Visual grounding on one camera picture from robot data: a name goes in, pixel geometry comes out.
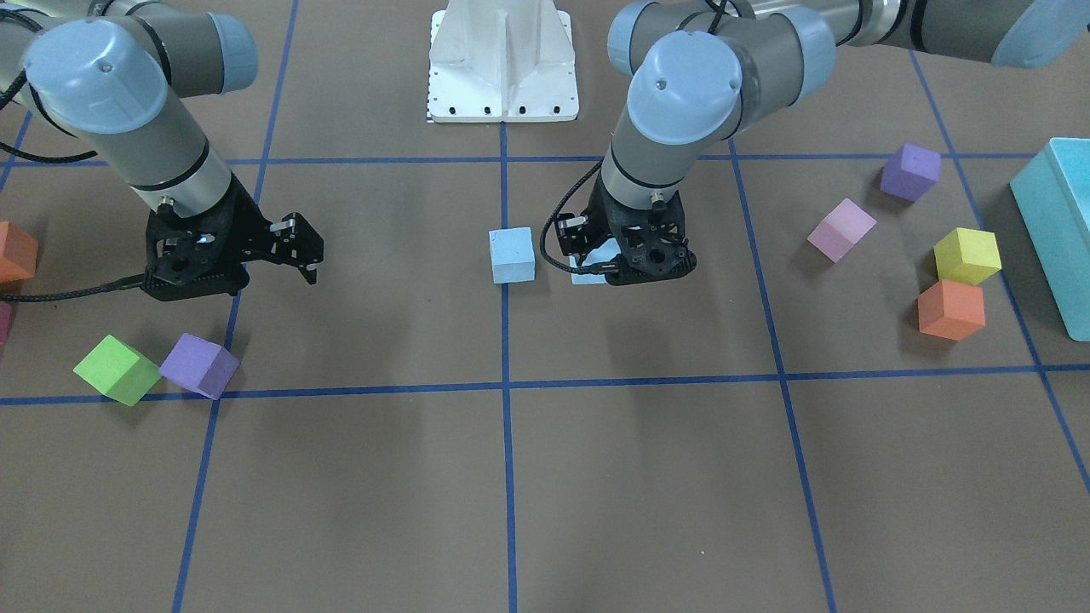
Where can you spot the teal plastic bin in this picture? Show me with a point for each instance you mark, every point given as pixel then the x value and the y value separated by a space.
pixel 1052 194

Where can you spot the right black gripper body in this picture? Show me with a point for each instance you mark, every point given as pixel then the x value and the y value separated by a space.
pixel 244 223

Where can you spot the light blue block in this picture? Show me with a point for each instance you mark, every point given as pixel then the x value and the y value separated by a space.
pixel 512 255
pixel 606 252

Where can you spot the light pink foam block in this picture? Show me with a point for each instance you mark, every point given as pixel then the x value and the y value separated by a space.
pixel 841 229

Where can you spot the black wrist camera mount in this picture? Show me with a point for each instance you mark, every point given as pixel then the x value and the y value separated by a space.
pixel 576 234
pixel 291 242

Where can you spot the dark purple block far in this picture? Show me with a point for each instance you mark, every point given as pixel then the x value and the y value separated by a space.
pixel 911 172

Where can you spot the white pedestal column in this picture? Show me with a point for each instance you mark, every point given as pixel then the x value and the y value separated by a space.
pixel 501 61

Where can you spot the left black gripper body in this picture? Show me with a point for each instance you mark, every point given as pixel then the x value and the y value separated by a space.
pixel 606 219

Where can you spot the magenta foam block near tray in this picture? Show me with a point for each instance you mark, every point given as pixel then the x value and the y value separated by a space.
pixel 6 321

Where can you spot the purple block near green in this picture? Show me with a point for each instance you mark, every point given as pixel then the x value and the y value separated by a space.
pixel 199 366

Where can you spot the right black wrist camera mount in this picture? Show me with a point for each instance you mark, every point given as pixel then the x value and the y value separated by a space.
pixel 291 242

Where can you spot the orange foam block near tray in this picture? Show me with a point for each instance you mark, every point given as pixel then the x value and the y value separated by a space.
pixel 19 254

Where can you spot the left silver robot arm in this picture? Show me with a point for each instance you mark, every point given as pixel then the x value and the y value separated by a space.
pixel 703 71

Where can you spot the green foam block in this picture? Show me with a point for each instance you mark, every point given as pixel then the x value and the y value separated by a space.
pixel 118 371

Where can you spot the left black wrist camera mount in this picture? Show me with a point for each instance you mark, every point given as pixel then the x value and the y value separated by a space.
pixel 576 234

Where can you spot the orange foam block far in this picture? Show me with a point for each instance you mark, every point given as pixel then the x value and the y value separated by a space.
pixel 951 310

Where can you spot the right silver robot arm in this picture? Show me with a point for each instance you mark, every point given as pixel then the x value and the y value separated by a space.
pixel 114 74

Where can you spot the yellow foam block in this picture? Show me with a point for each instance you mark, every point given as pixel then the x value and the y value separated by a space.
pixel 967 256

